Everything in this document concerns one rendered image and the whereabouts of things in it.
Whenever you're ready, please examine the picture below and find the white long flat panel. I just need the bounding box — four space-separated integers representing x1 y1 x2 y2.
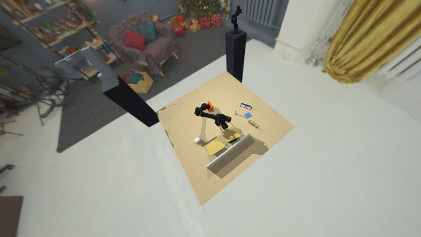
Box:
206 132 251 169

